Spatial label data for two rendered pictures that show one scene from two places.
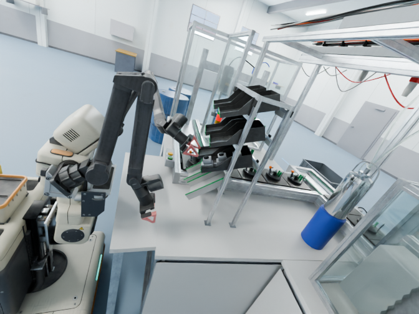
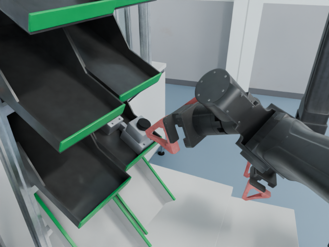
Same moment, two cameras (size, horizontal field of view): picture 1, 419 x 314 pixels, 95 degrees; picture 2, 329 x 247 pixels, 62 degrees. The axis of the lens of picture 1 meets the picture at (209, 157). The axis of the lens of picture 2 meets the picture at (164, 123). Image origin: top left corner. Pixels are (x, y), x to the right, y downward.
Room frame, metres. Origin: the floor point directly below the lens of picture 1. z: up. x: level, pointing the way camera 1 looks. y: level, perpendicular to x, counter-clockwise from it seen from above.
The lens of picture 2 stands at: (1.30, 0.39, 1.58)
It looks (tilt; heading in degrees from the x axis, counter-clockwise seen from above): 32 degrees down; 222
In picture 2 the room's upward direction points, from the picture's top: straight up
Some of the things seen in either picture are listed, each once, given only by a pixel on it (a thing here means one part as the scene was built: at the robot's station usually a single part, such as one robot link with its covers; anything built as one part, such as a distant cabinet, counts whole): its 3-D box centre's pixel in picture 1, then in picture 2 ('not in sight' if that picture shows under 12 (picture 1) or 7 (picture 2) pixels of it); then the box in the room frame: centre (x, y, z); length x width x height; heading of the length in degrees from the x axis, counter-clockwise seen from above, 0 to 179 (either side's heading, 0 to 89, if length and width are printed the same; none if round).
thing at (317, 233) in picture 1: (322, 227); not in sight; (1.07, -0.87, 0.99); 0.16 x 0.16 x 0.27
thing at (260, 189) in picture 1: (245, 177); not in sight; (1.54, -0.37, 0.91); 1.24 x 0.33 x 0.10; 109
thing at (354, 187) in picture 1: (351, 189); not in sight; (1.07, -0.87, 1.32); 0.14 x 0.14 x 0.38
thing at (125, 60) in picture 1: (126, 61); not in sight; (9.42, 5.19, 0.43); 1.60 x 0.82 x 0.86; 25
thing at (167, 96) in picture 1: (173, 113); not in sight; (4.03, 1.05, 0.48); 1.30 x 0.80 x 0.96; 13
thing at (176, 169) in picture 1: (176, 149); not in sight; (1.60, 0.32, 0.91); 0.89 x 0.06 x 0.11; 19
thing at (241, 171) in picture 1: (252, 168); not in sight; (1.55, -0.39, 1.01); 0.24 x 0.24 x 0.13; 19
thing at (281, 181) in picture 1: (275, 172); not in sight; (1.62, -0.62, 1.01); 0.24 x 0.24 x 0.13; 19
